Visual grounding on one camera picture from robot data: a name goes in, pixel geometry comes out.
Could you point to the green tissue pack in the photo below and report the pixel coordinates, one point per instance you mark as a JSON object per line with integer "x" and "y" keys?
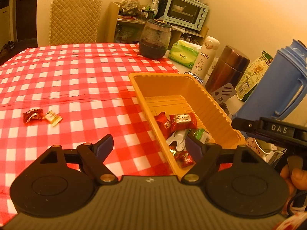
{"x": 182, "y": 55}

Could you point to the red checkered tablecloth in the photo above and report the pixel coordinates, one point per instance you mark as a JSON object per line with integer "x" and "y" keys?
{"x": 72, "y": 76}

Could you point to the wooden shelf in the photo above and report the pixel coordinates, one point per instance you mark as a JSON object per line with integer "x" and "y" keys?
{"x": 112, "y": 21}

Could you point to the red and gold snack packet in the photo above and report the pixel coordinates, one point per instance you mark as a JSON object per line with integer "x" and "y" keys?
{"x": 181, "y": 121}

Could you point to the green snack bag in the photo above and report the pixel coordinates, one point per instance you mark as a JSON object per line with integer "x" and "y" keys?
{"x": 153, "y": 2}

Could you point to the green and white flower packet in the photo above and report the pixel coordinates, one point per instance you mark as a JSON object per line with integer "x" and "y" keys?
{"x": 254, "y": 74}

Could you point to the plastic jar with orange lid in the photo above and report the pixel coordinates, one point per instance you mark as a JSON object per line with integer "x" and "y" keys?
{"x": 129, "y": 4}

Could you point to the quilted beige chair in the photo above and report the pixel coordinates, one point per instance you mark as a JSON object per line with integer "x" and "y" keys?
{"x": 74, "y": 19}

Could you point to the glass jar with dark liquid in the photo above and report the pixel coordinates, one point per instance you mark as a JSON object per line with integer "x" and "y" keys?
{"x": 153, "y": 48}

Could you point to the person's right hand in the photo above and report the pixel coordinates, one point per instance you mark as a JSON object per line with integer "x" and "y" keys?
{"x": 298, "y": 179}

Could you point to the blue plastic pitcher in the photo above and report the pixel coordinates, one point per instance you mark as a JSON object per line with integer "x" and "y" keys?
{"x": 275, "y": 83}

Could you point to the yellow and white candy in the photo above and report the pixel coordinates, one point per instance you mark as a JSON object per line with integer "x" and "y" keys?
{"x": 51, "y": 117}

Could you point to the dark shoe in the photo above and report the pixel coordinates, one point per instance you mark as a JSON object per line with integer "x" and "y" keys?
{"x": 9, "y": 45}

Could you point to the small red candy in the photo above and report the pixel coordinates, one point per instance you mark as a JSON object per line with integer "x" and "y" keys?
{"x": 183, "y": 159}

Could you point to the light blue toaster oven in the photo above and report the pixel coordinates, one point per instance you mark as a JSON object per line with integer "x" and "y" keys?
{"x": 187, "y": 12}

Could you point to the white thermos bottle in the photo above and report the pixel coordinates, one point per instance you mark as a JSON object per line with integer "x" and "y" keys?
{"x": 203, "y": 60}

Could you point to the dark brown candy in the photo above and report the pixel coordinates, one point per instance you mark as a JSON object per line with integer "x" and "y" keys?
{"x": 32, "y": 116}

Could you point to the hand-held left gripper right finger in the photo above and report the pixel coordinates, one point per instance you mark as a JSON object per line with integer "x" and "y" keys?
{"x": 191, "y": 146}

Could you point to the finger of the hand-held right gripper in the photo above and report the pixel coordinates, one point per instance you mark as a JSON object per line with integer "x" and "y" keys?
{"x": 244, "y": 124}

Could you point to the orange plastic tray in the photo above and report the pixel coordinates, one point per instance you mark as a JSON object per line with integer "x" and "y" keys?
{"x": 168, "y": 86}

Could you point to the white patterned cup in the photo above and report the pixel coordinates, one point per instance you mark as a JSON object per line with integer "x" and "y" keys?
{"x": 254, "y": 146}

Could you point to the plain red snack packet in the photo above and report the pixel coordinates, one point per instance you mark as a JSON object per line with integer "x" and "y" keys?
{"x": 164, "y": 123}

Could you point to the brown metal thermos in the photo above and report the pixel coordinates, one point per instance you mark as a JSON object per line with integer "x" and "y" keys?
{"x": 225, "y": 69}

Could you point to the dark wooden door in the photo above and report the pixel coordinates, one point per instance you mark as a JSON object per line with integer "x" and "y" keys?
{"x": 26, "y": 16}

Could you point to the white and green long wrapper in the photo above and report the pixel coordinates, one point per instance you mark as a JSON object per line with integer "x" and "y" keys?
{"x": 177, "y": 137}

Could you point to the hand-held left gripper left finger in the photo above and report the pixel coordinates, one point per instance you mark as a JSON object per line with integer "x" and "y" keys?
{"x": 106, "y": 146}

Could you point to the blue flat box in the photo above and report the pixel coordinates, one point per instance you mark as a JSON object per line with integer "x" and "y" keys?
{"x": 195, "y": 76}

